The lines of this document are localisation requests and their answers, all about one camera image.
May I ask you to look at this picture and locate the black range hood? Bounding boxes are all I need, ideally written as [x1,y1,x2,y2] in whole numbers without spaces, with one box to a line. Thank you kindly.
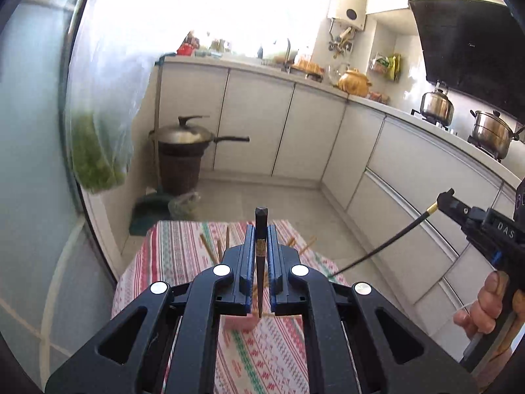
[409,0,525,126]

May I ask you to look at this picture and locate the thin upright pole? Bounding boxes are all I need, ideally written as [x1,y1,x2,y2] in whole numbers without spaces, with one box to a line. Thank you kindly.
[155,55,165,194]

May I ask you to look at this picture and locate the plastic bag of greens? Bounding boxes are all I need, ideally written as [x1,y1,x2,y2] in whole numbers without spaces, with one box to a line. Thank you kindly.
[66,29,165,194]

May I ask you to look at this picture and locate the patterned red green tablecloth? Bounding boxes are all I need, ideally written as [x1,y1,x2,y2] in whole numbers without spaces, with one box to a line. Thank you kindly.
[111,219,354,394]

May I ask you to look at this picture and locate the glass sliding door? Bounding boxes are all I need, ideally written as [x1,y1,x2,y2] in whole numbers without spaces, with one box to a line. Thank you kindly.
[0,0,119,382]

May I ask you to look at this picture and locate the pile of bamboo chopsticks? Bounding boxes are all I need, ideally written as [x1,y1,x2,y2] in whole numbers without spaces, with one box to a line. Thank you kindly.
[217,235,318,320]

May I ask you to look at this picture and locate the black chopstick with gold band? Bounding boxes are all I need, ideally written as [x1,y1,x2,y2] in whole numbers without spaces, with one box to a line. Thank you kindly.
[327,204,443,276]
[255,207,269,319]

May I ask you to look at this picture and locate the brown clay pot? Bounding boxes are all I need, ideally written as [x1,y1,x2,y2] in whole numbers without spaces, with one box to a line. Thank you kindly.
[337,68,373,98]

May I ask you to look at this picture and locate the lidded wok with black handle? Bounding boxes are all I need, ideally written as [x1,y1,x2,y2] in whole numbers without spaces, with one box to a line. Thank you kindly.
[148,116,251,155]

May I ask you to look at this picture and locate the white kitchen cabinets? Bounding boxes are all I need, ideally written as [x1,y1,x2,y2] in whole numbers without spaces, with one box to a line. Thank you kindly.
[158,63,525,362]

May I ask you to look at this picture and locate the clear plastic bag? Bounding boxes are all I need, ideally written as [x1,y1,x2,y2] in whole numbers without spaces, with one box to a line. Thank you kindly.
[168,191,202,219]

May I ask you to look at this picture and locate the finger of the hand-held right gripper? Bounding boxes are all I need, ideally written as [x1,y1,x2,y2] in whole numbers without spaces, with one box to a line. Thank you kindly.
[436,188,488,227]

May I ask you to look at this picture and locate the green dustpan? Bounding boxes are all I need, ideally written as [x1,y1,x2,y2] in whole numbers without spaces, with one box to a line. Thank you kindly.
[129,192,173,237]

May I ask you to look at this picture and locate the glass teapot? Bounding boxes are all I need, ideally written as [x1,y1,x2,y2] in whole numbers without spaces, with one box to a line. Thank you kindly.
[326,63,349,87]

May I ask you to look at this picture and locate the person's right hand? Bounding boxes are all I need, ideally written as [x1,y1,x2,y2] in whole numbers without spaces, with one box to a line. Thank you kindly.
[453,272,513,336]

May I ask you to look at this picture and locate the white water heater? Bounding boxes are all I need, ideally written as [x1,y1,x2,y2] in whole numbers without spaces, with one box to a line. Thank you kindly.
[327,0,368,32]

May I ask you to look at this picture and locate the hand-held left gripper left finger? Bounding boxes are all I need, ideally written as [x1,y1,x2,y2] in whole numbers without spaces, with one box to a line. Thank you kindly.
[45,224,257,394]

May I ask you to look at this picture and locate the white kitchen countertop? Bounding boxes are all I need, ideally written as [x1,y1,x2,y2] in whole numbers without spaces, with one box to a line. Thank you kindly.
[156,55,525,193]

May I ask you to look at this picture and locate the pink plastic lattice basket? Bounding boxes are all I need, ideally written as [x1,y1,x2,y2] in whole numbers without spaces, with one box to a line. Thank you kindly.
[221,315,258,332]

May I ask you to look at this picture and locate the steel kettle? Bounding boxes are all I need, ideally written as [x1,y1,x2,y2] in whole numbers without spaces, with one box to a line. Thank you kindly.
[420,82,455,121]

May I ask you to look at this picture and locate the wall rack with packets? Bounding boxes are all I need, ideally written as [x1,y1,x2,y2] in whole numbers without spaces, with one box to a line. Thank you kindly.
[369,53,403,83]

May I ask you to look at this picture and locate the tray of orange food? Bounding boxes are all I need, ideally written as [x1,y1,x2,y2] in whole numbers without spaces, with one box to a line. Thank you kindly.
[295,57,325,81]

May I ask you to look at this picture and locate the gas stove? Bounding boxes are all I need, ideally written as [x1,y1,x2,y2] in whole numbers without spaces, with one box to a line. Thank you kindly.
[411,109,512,163]

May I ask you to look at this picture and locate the steel steamer pot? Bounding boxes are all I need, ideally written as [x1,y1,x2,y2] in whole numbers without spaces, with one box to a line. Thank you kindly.
[470,109,525,155]

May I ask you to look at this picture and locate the water heater pipes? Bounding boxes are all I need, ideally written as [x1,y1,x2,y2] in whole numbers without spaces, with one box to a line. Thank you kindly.
[328,27,356,59]

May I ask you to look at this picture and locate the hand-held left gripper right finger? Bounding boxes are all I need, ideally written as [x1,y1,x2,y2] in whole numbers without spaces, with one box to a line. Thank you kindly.
[266,224,478,394]

